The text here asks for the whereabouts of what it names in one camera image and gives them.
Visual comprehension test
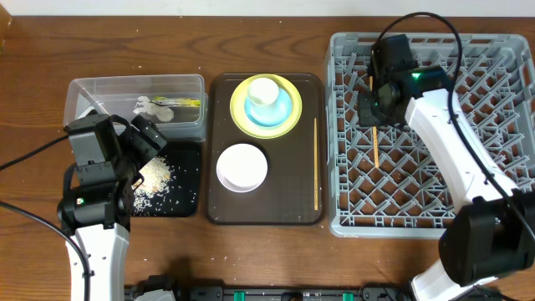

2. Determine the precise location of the wooden chopstick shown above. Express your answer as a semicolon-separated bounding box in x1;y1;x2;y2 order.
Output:
369;76;380;169
313;118;318;211

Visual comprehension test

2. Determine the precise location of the white tissue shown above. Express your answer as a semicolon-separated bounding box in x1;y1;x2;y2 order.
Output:
133;96;175;122

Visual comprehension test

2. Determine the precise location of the yellow green snack wrapper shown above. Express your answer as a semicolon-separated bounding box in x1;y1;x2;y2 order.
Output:
150;96;201;108

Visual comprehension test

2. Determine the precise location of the yellow plate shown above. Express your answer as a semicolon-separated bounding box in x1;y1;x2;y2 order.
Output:
230;74;303;139

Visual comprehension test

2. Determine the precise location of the white bowl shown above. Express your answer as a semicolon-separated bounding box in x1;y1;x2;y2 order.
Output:
216;144;268;193

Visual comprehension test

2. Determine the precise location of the light blue bowl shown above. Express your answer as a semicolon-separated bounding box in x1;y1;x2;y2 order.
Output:
244;88;293;127

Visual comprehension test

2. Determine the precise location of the white paper cup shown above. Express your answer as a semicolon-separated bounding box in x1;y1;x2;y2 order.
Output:
247;78;279;109

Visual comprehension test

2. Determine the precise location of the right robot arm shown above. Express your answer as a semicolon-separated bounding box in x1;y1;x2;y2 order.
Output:
357;34;534;300

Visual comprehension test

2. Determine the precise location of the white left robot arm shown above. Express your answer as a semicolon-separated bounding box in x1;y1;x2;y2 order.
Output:
58;111;166;300

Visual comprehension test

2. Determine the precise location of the grey plastic dishwasher rack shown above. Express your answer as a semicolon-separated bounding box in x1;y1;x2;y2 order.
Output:
324;33;534;239

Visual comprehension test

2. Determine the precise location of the spilled rice pile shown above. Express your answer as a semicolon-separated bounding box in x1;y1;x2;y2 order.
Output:
131;155;197;214

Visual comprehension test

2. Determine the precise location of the clear plastic bin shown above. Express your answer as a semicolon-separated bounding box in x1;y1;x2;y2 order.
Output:
64;74;208;141

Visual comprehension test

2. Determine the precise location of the black tray bin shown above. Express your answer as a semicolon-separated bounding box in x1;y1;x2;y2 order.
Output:
129;140;203;218

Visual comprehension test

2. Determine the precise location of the dark brown serving tray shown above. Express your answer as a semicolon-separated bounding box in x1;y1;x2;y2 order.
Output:
205;74;326;225

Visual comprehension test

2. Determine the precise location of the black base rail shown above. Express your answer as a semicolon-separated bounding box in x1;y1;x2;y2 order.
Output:
125;275;413;301

